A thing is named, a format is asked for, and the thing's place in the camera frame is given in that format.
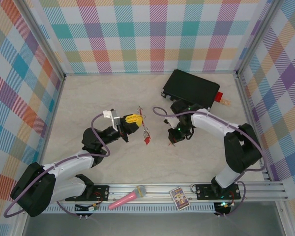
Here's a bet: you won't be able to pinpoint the black ribbed briefcase chrome fittings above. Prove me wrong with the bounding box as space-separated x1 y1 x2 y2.
161 69 221 115

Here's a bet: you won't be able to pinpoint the pink toy microphone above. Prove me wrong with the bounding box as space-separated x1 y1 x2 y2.
108 185 148 211

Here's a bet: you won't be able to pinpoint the small picture card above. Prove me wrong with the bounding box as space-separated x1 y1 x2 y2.
170 187 190 209

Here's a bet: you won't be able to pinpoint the grey metal panel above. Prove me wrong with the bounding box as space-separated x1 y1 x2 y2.
22 212 286 236

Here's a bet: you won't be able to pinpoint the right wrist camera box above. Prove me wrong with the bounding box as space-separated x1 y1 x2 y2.
163 117 180 129

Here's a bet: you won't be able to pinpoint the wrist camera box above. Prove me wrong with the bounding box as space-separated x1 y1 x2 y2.
163 117 180 129
102 109 121 131

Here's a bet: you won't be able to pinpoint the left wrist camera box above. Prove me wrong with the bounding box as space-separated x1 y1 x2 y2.
102 109 121 131

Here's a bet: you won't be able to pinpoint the aluminium side rail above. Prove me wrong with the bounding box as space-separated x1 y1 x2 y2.
40 75 66 165
235 73 273 183

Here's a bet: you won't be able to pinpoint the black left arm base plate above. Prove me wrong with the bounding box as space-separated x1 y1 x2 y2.
64 184 111 202

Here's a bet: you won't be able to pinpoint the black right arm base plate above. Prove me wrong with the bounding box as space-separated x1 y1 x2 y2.
195 183 241 200

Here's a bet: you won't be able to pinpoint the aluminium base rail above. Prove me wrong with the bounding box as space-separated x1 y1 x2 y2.
17 183 288 205

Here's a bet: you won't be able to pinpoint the perforated metal cable strip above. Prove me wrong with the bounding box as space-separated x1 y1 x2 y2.
29 203 216 214

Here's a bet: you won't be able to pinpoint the aluminium frame post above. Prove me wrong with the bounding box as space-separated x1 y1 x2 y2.
235 0 285 79
16 0 67 81

